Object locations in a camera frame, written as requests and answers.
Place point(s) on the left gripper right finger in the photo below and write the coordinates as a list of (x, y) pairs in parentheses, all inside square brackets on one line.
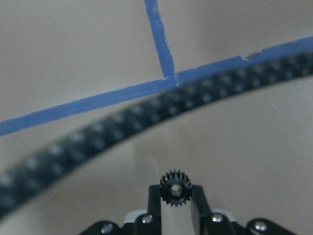
[(200, 209)]

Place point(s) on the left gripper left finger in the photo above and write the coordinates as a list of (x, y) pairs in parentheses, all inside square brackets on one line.
[(154, 210)]

